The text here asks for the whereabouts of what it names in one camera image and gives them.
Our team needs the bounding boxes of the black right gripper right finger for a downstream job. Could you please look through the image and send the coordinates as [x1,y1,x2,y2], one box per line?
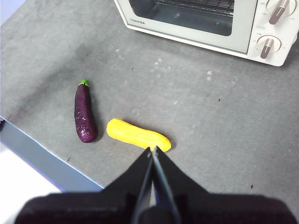
[153,145,298,224]

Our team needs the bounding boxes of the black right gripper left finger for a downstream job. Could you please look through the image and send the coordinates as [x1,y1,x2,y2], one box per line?
[15,147,154,224]

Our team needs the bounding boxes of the white glass oven door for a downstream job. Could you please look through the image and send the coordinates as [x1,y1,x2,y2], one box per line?
[114,0,257,55]

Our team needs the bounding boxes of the white toaster oven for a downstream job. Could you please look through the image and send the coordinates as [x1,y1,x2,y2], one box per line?
[114,0,299,68]

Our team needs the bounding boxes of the beige oven knob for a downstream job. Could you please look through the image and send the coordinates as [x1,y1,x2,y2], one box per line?
[256,35,283,59]
[266,0,297,25]

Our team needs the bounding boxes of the yellow corn cob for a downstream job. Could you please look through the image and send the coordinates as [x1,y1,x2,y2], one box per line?
[106,118,172,153]

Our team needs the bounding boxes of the purple eggplant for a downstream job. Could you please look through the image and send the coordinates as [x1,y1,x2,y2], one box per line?
[74,79,98,144]

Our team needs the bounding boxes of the metal wire oven rack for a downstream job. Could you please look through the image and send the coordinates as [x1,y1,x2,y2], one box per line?
[149,0,235,17]

